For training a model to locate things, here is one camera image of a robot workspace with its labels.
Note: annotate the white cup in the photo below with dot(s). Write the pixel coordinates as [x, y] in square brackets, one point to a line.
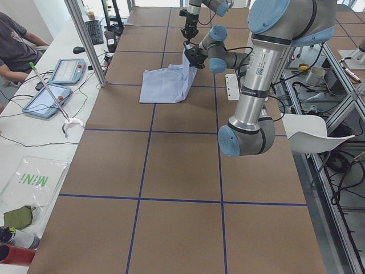
[315, 76]

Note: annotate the red bottle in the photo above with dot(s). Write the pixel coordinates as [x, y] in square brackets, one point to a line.
[16, 255]

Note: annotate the upper teach pendant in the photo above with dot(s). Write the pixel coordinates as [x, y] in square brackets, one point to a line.
[68, 71]

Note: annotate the black computer mouse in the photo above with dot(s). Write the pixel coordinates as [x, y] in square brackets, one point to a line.
[78, 50]

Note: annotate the teach pendant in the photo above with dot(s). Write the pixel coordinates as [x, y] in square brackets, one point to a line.
[42, 105]
[68, 71]

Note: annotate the white paper sheet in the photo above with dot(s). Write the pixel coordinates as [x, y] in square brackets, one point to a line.
[34, 183]

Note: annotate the grabber stick green handle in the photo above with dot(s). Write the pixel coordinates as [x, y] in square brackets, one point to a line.
[69, 120]

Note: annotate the seated person grey shirt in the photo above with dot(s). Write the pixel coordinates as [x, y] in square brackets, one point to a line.
[18, 49]

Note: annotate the lower teach pendant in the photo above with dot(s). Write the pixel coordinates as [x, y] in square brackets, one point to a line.
[42, 105]

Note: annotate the black keyboard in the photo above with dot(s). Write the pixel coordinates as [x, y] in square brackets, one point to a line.
[95, 31]

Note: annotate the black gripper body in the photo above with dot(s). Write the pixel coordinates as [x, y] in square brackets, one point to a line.
[196, 55]
[191, 22]

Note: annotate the green bean bag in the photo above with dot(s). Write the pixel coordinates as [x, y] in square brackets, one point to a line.
[19, 218]

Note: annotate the blue striped button shirt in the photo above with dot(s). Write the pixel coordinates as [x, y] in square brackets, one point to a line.
[168, 85]

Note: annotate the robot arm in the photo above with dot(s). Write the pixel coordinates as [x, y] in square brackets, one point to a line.
[192, 12]
[275, 26]

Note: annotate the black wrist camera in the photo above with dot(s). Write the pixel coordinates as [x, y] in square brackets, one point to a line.
[183, 13]

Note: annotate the white chair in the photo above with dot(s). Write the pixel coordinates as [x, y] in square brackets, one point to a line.
[307, 134]

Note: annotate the aluminium frame post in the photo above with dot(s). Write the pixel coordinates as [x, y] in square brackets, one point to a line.
[76, 15]

